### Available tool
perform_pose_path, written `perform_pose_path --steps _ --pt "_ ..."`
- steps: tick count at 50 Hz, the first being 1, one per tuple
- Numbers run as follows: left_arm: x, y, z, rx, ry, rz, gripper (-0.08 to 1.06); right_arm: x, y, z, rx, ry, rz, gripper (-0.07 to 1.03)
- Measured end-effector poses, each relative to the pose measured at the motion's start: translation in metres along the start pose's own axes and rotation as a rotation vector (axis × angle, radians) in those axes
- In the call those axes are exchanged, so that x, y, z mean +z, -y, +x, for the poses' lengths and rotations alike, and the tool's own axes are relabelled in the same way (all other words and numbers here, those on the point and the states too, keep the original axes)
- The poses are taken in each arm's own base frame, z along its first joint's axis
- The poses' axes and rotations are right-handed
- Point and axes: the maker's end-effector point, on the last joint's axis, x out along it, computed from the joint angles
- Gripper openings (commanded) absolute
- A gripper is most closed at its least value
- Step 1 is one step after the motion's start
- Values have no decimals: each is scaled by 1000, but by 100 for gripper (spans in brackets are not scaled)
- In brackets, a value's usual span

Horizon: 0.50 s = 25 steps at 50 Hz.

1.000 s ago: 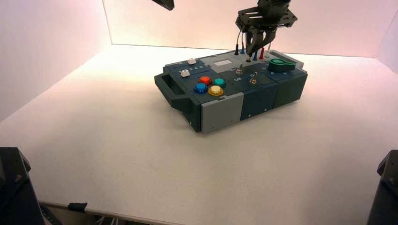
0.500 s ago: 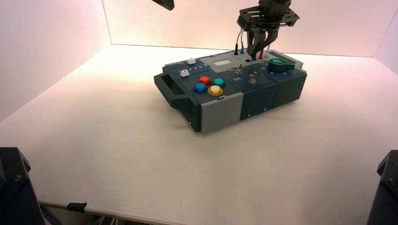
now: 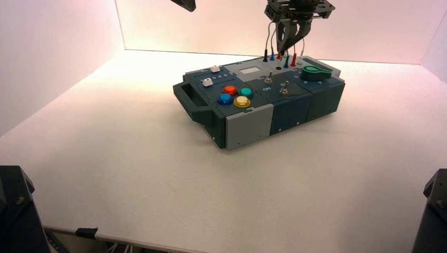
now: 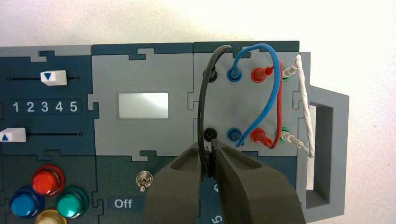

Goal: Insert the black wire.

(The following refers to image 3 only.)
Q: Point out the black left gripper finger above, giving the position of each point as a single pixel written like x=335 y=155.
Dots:
x=185 y=3

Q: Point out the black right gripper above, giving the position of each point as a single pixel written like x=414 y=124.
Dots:
x=297 y=8

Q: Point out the green rotary knob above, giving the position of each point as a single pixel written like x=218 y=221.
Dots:
x=311 y=73

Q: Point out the small white slider knob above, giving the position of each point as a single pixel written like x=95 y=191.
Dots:
x=215 y=68

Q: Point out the teal round push button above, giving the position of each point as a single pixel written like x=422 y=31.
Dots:
x=246 y=92

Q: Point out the large white slider knob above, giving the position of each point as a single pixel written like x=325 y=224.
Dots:
x=207 y=82

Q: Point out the red round push button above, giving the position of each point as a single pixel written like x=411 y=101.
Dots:
x=230 y=90

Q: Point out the yellow round push button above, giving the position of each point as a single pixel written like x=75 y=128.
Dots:
x=241 y=101

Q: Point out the blue round push button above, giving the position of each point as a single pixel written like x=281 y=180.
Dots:
x=225 y=99

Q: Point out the dark teal grey control box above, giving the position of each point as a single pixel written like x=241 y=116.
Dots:
x=251 y=122

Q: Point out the black table edge clamp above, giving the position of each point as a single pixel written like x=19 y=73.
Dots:
x=86 y=233

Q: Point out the metal toggle switch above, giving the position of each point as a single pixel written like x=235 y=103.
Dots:
x=284 y=89
x=268 y=78

